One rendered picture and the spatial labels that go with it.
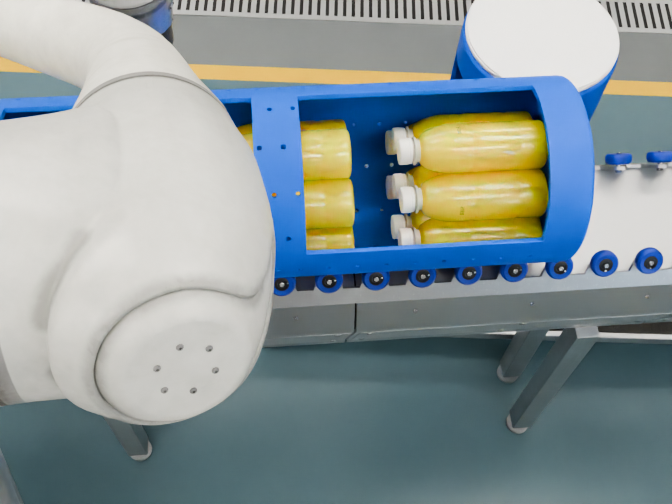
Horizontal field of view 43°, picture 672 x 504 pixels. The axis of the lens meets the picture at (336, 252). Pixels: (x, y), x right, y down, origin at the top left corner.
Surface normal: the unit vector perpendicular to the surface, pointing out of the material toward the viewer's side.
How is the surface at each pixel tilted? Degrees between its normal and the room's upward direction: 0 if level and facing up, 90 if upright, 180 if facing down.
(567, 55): 0
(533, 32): 0
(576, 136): 15
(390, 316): 70
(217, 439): 0
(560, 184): 41
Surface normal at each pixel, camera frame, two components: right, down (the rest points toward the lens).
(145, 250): 0.08, -0.54
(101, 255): -0.11, -0.43
